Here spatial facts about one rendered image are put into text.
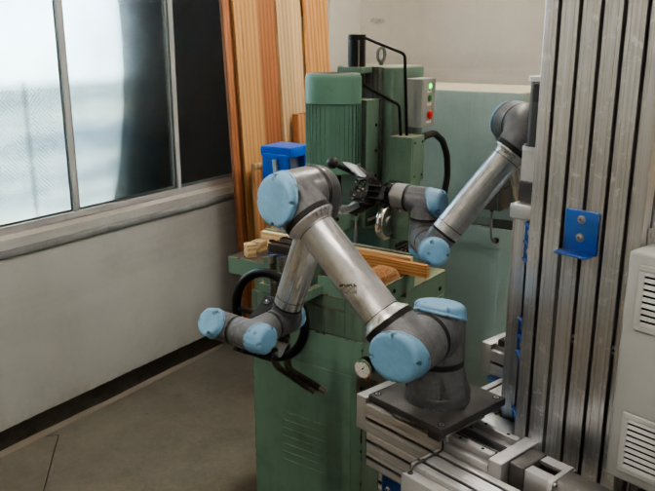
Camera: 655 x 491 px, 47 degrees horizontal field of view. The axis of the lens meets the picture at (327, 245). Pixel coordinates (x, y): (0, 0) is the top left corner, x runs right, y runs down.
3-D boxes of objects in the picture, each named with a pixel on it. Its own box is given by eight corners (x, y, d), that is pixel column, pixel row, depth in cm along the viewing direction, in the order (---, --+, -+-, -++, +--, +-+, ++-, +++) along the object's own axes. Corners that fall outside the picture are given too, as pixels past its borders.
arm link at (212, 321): (215, 341, 183) (190, 332, 188) (242, 349, 192) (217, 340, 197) (226, 310, 185) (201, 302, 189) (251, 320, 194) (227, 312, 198)
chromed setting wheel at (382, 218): (372, 243, 248) (372, 206, 245) (391, 235, 258) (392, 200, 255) (380, 245, 247) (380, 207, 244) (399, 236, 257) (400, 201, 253)
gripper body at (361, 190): (351, 173, 214) (388, 178, 207) (366, 179, 221) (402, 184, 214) (346, 200, 214) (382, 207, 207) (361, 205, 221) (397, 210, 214)
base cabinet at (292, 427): (254, 498, 273) (249, 314, 254) (342, 432, 319) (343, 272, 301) (360, 544, 249) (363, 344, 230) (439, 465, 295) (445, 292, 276)
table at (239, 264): (208, 280, 249) (208, 262, 247) (266, 258, 273) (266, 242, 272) (365, 317, 216) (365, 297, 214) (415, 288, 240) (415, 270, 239)
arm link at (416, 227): (411, 262, 203) (414, 223, 200) (405, 251, 214) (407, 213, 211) (441, 263, 203) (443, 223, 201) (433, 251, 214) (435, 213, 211)
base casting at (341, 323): (250, 314, 255) (250, 288, 252) (343, 272, 300) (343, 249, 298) (364, 343, 230) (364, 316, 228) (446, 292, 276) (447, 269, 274)
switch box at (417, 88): (404, 127, 255) (405, 78, 251) (418, 124, 263) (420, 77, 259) (421, 128, 252) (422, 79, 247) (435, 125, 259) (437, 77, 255)
